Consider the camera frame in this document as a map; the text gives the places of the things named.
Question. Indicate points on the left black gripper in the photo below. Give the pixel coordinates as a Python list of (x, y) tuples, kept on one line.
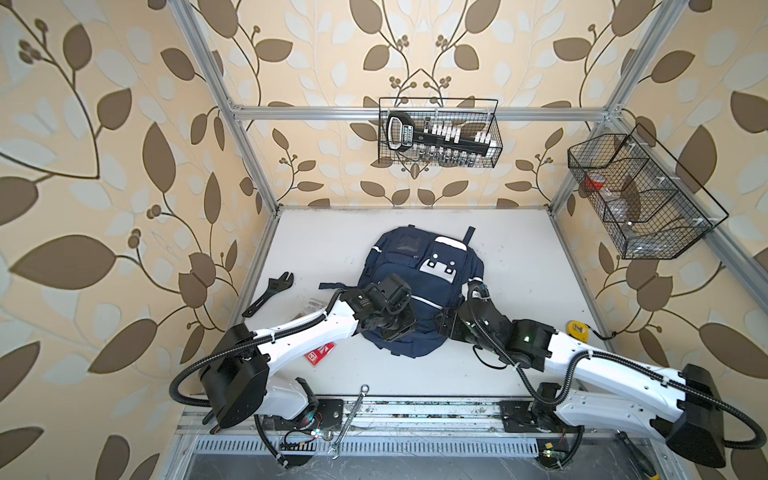
[(410, 324)]

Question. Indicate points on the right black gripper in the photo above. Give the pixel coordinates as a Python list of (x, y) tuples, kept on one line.
[(453, 331)]

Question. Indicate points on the navy blue student backpack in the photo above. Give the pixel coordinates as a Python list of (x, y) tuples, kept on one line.
[(437, 268)]

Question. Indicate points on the red booklet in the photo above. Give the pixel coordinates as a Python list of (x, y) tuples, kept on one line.
[(317, 355)]

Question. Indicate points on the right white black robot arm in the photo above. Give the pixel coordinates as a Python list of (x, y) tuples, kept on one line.
[(574, 385)]

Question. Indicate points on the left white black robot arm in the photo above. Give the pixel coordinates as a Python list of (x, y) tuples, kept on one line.
[(240, 380)]

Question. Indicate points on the yellow tape measure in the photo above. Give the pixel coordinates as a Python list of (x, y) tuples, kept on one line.
[(578, 331)]

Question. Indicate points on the silver combination wrench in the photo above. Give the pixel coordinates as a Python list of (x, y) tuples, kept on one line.
[(335, 447)]

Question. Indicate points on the black adjustable wrench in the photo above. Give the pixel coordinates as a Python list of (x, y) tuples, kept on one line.
[(274, 287)]

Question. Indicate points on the black yellow screwdriver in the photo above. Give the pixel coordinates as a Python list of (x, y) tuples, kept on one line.
[(637, 458)]

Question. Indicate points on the red capped clear bottle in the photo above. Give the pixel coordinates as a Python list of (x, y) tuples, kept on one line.
[(596, 183)]

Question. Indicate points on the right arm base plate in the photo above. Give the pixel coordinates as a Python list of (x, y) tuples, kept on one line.
[(520, 416)]

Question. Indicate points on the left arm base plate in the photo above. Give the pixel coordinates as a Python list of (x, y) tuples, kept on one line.
[(323, 414)]

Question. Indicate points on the black socket set rail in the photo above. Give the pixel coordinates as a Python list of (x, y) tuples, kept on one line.
[(476, 135)]

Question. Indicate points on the right wall wire basket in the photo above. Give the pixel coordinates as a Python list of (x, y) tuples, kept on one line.
[(664, 207)]

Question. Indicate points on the wall wire basket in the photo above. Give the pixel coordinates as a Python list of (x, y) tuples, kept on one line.
[(469, 104), (664, 207)]

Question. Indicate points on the back wall wire basket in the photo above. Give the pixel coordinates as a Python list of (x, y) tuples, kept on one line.
[(469, 104)]

